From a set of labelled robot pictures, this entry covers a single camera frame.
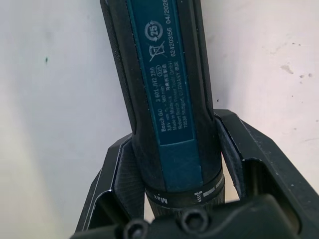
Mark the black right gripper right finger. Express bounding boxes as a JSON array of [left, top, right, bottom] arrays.
[[213, 108, 319, 225]]

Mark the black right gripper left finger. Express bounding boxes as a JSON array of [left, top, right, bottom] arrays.
[[74, 136, 152, 235]]

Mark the blue black electric screwdriver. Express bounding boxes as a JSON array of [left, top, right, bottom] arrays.
[[99, 0, 225, 223]]

